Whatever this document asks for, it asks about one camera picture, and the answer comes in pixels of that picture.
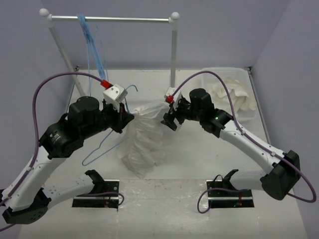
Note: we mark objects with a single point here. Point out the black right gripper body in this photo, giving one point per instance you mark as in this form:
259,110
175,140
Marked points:
184,111

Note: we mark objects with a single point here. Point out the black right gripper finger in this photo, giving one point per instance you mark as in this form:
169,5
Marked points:
169,116
175,126

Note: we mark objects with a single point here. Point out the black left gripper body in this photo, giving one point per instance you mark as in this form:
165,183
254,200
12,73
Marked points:
110,117

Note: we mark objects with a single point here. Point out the white skirt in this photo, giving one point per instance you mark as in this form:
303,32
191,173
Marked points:
141,147

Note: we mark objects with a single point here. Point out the blue wire hanger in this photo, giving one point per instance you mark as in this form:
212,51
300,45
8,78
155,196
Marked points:
84,163

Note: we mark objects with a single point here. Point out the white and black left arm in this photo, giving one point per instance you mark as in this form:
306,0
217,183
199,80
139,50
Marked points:
27,199

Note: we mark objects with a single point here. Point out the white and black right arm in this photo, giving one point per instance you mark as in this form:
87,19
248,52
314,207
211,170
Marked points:
278,168

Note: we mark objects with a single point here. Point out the white cloth in basket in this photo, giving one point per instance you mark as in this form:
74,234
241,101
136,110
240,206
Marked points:
241,98

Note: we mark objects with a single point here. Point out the white plastic basket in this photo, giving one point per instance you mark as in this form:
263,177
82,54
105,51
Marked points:
238,74

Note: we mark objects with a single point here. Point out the bundle of blue hangers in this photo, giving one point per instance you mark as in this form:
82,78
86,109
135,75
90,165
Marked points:
92,51

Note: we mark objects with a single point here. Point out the white clothes rack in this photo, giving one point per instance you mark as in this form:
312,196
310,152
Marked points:
172,20

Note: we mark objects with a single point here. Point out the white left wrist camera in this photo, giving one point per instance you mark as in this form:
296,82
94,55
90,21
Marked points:
114,95

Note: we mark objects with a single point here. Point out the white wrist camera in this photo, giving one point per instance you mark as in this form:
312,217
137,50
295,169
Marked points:
172,97
114,95

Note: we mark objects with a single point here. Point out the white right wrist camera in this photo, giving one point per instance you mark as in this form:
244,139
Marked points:
172,97

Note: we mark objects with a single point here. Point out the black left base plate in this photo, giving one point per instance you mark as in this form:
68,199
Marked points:
110,196

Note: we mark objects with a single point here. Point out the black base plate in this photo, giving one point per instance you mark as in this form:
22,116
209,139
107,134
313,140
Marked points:
223,199
110,196

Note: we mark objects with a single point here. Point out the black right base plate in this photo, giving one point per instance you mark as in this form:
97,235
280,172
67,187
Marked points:
223,199

